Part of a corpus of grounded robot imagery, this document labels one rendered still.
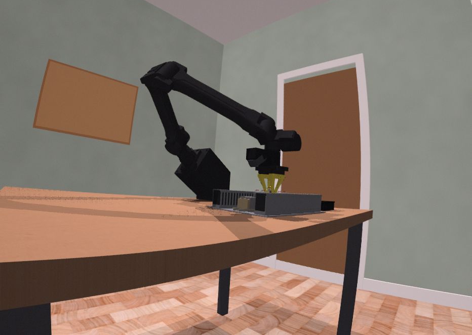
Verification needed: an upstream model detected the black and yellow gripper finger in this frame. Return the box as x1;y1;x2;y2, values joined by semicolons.
269;174;285;193
257;174;270;190

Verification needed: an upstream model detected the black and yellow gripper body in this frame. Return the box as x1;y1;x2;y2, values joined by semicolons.
255;152;288;175

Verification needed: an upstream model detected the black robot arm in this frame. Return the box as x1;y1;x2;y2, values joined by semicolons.
140;61;301;171

